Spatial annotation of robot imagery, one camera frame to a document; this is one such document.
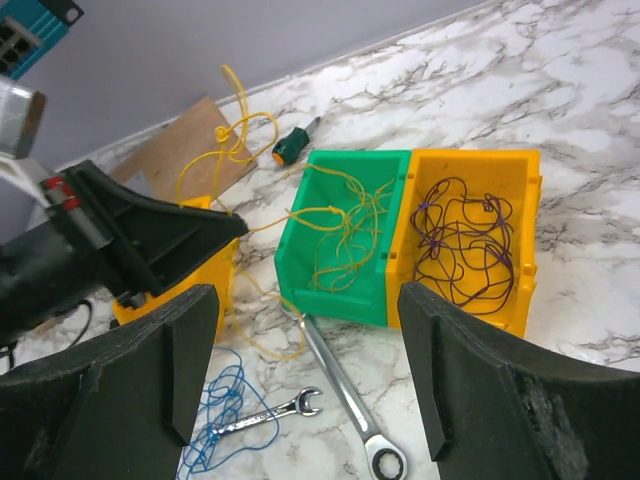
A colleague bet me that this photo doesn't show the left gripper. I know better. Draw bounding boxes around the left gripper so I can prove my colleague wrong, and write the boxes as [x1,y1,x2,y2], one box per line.
[1,160,248,345]

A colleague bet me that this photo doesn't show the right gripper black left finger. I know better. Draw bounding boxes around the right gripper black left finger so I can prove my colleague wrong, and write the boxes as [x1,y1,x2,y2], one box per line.
[1,285,219,479]

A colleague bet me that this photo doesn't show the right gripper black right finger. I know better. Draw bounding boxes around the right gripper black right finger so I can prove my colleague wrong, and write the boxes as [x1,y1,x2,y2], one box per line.
[398,283,639,479]

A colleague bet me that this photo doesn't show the blue yellow wires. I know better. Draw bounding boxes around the blue yellow wires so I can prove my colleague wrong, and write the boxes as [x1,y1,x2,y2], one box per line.
[179,344,282,474]

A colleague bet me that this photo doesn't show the purple wire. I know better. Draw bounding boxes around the purple wire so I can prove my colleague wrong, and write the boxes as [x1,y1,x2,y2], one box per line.
[409,177,516,306]

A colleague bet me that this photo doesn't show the green plastic bin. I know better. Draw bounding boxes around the green plastic bin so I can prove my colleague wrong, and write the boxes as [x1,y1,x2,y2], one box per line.
[275,150,410,327]

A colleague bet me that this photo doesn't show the yellow plastic bin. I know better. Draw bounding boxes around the yellow plastic bin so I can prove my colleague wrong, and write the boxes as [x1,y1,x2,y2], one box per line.
[386,149,542,336]
[104,187,246,328]

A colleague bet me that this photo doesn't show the yellow wire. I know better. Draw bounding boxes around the yellow wire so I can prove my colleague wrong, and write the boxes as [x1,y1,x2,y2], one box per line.
[174,63,397,362]

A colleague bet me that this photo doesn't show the plywood board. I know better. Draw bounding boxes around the plywood board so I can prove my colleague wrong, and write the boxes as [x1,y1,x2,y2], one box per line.
[112,96,257,202]

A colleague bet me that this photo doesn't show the ratcheting combination wrench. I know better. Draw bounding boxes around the ratcheting combination wrench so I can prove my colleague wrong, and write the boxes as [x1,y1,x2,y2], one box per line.
[281,303,408,479]

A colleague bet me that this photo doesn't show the small open-end wrench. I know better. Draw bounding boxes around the small open-end wrench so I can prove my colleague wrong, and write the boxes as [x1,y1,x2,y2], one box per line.
[213,387,323,437]

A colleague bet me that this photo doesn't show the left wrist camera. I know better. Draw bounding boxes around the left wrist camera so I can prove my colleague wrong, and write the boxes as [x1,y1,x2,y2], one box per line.
[0,74,66,206]

